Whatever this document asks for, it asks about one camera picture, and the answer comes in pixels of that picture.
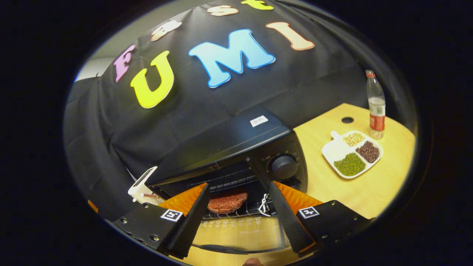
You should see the brown meat patty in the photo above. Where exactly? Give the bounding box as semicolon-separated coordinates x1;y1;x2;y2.
207;191;249;215

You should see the clear red label bottle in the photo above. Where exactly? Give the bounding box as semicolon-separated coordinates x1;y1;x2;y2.
365;69;387;140

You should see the oven wire rack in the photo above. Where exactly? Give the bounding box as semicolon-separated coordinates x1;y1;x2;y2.
203;199;277;221

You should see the black backdrop cloth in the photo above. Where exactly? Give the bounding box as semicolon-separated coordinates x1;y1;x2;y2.
63;0;411;222

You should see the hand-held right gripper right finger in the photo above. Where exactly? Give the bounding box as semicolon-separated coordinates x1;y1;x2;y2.
269;181;373;258

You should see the yellow soybeans pile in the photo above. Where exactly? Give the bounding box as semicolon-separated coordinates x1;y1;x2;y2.
343;132;365;147

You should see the white toaster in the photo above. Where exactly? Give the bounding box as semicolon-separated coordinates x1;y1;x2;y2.
128;166;159;204

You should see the white divided plate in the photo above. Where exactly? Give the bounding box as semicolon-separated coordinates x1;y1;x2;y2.
321;130;384;180

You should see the dark red beans pile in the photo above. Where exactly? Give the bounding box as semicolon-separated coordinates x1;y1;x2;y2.
355;141;381;163

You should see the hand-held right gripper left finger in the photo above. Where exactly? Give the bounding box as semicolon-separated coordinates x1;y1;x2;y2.
112;183;211;259

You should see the black electric oven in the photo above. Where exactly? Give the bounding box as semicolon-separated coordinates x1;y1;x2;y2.
146;107;309;255

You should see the green mung beans pile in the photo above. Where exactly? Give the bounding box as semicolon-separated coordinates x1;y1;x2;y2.
334;153;366;176

